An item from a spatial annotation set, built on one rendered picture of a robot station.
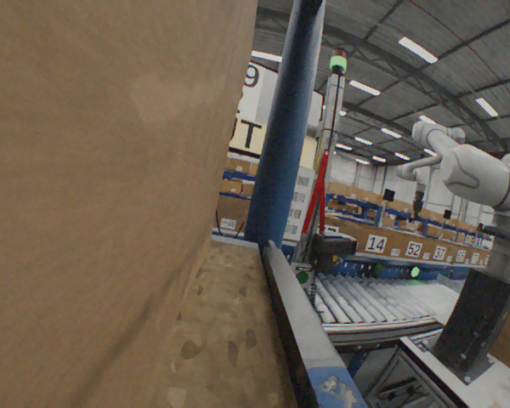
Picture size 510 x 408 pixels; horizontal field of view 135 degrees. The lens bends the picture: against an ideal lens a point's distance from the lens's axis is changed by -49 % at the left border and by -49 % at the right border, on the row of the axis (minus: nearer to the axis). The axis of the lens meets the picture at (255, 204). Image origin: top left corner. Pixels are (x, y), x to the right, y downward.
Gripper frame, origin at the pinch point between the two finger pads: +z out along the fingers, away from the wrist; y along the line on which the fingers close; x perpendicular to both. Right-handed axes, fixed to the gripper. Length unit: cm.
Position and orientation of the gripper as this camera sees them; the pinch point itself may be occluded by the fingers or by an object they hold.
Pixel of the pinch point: (415, 216)
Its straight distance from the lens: 184.7
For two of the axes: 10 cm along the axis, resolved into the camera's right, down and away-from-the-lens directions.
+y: 0.0, 1.0, -9.9
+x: 9.8, 1.9, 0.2
